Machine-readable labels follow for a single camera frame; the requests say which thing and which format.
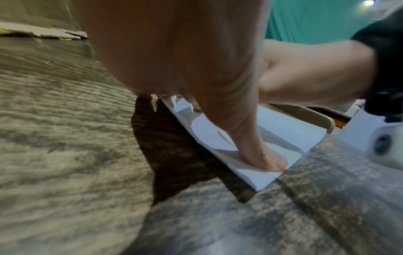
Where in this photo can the person's left hand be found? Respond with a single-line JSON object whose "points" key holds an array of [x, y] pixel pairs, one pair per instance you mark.
{"points": [[176, 49]]}

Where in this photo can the person's right hand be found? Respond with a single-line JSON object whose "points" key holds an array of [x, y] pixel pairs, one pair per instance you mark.
{"points": [[315, 74]]}

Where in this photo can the green curtain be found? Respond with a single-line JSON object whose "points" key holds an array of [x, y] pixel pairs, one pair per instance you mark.
{"points": [[308, 20]]}

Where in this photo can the white paper sheet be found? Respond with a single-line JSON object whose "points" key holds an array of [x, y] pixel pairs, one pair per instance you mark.
{"points": [[308, 139]]}

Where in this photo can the black white marker wristband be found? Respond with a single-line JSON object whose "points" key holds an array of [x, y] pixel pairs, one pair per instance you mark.
{"points": [[384, 37]]}

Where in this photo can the brown cardboard box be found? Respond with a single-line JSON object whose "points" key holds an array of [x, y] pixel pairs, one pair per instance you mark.
{"points": [[31, 12]]}

